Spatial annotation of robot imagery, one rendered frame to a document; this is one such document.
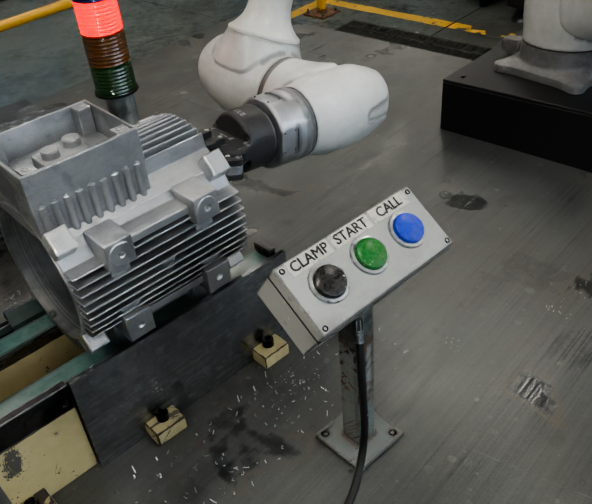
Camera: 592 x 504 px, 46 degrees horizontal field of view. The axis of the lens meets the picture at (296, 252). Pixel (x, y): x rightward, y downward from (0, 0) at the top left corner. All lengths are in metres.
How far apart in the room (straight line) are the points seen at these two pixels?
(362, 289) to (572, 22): 0.79
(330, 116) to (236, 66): 0.17
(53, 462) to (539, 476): 0.50
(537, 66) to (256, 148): 0.67
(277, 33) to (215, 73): 0.10
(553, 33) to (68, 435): 0.98
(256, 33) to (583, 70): 0.61
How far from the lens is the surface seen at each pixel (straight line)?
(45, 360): 0.85
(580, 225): 1.14
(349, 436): 0.79
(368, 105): 0.90
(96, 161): 0.67
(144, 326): 0.72
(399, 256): 0.62
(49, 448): 0.78
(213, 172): 0.72
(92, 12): 1.01
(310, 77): 0.88
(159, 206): 0.70
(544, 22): 1.30
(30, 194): 0.65
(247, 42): 0.96
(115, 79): 1.04
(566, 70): 1.32
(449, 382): 0.86
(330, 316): 0.56
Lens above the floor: 1.43
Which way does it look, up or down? 37 degrees down
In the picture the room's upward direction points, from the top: 6 degrees counter-clockwise
